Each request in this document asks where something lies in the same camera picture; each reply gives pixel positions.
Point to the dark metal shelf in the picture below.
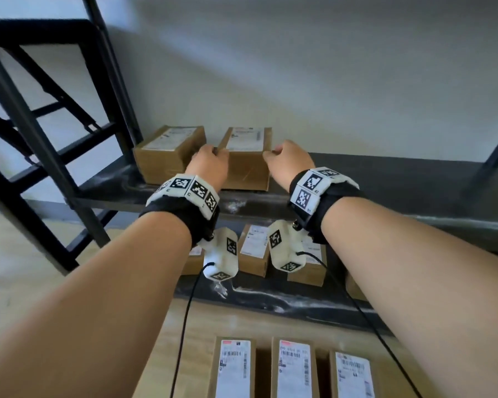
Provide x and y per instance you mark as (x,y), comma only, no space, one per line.
(377,178)

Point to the person's right forearm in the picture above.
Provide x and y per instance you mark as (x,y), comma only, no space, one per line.
(419,294)

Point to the person's left hand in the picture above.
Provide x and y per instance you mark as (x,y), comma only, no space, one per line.
(209,165)

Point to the black marker wristband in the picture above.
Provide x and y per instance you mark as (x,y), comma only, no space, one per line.
(336,207)
(178,215)

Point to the group of brown cardboard boxes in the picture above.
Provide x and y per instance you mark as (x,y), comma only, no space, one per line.
(255,261)

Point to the person's right hand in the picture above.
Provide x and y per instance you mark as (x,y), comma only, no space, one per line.
(290,161)

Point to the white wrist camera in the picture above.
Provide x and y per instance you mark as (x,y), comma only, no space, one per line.
(220,256)

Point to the white marker cube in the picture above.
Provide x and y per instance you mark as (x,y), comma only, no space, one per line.
(284,248)

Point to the person's left forearm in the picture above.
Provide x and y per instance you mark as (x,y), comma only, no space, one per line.
(87,319)

